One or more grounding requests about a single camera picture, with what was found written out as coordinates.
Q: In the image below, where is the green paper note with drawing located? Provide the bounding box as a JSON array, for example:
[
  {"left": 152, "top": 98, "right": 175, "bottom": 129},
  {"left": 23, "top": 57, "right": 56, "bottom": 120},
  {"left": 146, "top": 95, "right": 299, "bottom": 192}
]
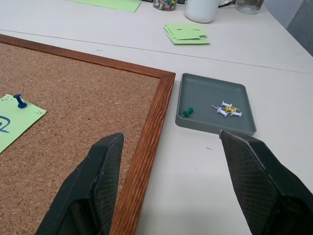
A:
[{"left": 0, "top": 94, "right": 47, "bottom": 154}]

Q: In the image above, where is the stack of green paper notes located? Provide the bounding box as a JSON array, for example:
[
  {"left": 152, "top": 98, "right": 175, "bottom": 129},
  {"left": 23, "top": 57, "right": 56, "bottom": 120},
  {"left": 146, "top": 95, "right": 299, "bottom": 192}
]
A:
[{"left": 163, "top": 23, "right": 211, "bottom": 46}]

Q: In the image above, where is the blue push pin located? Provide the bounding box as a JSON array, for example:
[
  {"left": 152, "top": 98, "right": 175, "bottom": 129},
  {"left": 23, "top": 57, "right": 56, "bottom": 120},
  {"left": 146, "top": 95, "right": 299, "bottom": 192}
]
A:
[{"left": 13, "top": 94, "right": 28, "bottom": 109}]

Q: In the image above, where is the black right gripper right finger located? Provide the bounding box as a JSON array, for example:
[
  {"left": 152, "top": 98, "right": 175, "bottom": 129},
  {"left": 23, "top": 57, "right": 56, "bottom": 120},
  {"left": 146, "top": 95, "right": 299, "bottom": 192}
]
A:
[{"left": 219, "top": 129, "right": 313, "bottom": 235}]

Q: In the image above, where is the wood-framed cork board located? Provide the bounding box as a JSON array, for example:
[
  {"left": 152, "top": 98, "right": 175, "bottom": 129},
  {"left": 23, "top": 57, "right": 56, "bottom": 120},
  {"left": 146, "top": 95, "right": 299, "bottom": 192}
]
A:
[{"left": 0, "top": 33, "right": 177, "bottom": 235}]

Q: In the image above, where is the clear glass jar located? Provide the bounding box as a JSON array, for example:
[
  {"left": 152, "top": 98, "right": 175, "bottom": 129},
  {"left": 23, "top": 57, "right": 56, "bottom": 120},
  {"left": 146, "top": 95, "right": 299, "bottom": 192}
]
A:
[{"left": 235, "top": 0, "right": 265, "bottom": 15}]

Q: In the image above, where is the jar of coloured pins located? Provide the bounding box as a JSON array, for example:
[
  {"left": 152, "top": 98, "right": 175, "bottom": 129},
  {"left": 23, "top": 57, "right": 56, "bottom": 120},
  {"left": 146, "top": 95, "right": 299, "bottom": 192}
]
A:
[{"left": 153, "top": 0, "right": 178, "bottom": 12}]

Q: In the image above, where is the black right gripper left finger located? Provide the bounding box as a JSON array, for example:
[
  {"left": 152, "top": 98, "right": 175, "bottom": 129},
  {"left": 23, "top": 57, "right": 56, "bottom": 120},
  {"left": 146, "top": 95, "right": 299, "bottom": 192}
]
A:
[{"left": 35, "top": 132, "right": 125, "bottom": 235}]

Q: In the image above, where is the grey plastic tray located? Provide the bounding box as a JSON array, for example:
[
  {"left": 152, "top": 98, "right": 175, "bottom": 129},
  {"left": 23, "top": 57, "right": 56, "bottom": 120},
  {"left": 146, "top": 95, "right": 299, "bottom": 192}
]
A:
[{"left": 175, "top": 72, "right": 257, "bottom": 137}]

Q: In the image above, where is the large green paper sheet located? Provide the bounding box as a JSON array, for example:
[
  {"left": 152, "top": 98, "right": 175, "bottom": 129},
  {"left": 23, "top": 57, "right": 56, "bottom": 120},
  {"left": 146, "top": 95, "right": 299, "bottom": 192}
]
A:
[{"left": 69, "top": 0, "right": 143, "bottom": 13}]

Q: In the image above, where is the white cylindrical container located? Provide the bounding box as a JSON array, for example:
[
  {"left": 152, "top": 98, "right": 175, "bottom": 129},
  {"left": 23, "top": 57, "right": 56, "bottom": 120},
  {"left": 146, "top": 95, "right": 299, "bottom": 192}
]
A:
[{"left": 184, "top": 0, "right": 220, "bottom": 24}]

